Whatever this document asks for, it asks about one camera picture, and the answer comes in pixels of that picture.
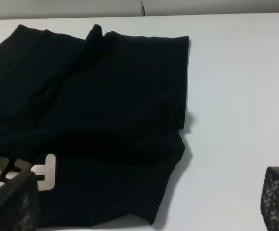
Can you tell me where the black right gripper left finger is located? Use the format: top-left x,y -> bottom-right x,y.
0,171 -> 40,231

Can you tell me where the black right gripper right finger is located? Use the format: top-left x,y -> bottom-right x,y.
261,167 -> 279,231

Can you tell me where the black short sleeve t-shirt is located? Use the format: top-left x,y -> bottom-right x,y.
0,25 -> 189,228

